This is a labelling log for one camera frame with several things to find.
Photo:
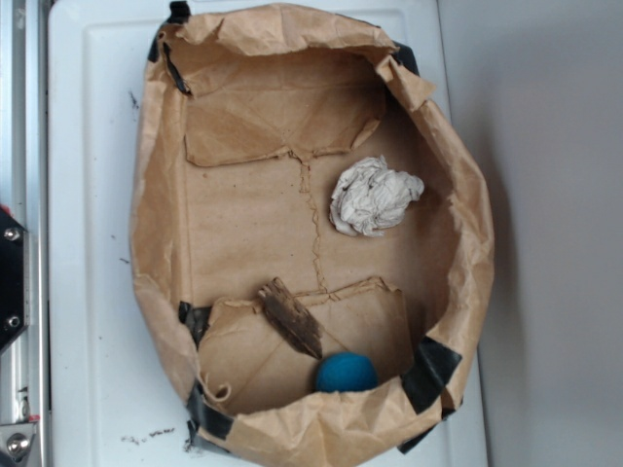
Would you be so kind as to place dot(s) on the crumpled white paper ball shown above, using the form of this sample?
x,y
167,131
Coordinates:
x,y
370,198

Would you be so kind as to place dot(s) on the white plastic tray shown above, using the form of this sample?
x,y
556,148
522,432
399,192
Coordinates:
x,y
112,404

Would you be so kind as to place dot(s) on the brown paper bag bin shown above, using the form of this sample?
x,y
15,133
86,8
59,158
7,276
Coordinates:
x,y
248,120

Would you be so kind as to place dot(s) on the brown wood bark piece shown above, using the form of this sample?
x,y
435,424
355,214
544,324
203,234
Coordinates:
x,y
291,319

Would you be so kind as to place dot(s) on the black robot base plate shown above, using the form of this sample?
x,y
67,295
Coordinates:
x,y
13,287

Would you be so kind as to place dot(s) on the aluminium frame rail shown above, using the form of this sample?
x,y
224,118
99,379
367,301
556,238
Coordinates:
x,y
25,398

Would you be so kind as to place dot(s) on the blue felt ball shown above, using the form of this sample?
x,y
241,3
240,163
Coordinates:
x,y
344,372

